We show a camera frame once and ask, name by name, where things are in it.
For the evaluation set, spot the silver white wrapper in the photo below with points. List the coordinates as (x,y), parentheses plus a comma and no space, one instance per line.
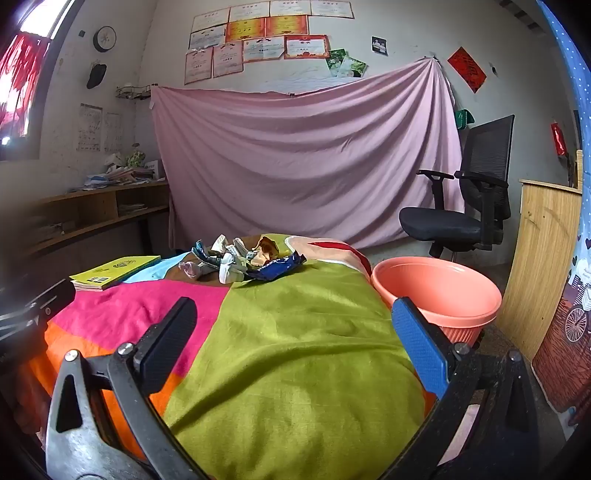
(240,248)

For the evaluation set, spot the blue printed curtain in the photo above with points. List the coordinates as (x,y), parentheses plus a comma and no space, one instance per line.
(577,92)

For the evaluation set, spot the colourful patchwork blanket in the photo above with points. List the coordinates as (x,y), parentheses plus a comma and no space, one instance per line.
(300,346)

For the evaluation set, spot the red diamond wall paper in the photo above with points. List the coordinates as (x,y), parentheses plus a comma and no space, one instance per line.
(467,69)

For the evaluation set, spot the pink hanging sheet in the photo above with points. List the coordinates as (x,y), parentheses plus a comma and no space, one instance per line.
(300,161)

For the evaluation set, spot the small wall photo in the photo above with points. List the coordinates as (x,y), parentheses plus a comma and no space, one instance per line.
(379,45)

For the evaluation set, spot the round wall clock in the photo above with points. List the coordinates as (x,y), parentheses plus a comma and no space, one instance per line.
(105,38)

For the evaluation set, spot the orange brown wrapper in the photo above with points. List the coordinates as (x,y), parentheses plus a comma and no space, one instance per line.
(267,247)

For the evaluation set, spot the wooden cabinet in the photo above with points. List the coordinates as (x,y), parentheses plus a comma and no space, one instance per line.
(540,240)

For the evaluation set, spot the green hanging holder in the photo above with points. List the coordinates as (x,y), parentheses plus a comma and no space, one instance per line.
(462,119)

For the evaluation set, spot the white paper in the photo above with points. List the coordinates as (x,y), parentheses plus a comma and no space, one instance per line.
(229,272)

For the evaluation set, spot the red window curtain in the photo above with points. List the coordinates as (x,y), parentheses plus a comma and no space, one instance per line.
(21,78)

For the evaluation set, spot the white paper scrap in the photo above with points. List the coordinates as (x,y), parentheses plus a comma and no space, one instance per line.
(220,243)

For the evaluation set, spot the black cap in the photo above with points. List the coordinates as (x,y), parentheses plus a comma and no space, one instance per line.
(96,76)

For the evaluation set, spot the wall calendar sheet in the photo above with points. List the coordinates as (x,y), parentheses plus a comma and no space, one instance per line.
(89,127)
(111,133)

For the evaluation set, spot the green floral bag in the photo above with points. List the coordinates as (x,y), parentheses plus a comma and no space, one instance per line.
(135,158)

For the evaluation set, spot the wooden desk shelf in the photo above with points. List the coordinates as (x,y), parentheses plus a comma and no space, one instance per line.
(92,207)

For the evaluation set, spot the white box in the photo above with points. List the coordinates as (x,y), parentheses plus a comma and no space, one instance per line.
(154,169)

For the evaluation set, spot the black office chair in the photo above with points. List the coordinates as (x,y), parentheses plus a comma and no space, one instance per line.
(489,147)

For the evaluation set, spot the group of wall certificates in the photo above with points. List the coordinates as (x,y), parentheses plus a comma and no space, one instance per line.
(258,41)

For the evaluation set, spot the yellow book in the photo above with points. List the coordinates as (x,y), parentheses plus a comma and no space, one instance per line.
(115,270)

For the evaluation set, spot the dark teal wrapper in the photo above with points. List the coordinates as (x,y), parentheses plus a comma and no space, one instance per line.
(202,251)

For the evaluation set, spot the green plant photo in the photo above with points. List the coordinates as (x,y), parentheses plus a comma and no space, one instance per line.
(334,56)
(354,68)

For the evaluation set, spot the pink tissue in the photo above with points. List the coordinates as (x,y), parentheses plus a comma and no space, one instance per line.
(190,269)

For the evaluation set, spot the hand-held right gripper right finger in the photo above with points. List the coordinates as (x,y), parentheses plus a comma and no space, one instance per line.
(418,344)

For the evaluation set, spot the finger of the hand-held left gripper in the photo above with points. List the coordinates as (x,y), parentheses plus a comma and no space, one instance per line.
(32,307)

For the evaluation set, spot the blue snack wrapper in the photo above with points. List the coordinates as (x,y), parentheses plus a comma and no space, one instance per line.
(277,267)

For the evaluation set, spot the red hanging object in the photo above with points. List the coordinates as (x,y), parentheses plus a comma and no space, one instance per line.
(558,138)

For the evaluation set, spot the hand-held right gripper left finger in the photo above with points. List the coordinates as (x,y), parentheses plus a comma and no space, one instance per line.
(161,344)

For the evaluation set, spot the pile of books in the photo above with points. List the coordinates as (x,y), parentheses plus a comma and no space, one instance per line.
(115,177)

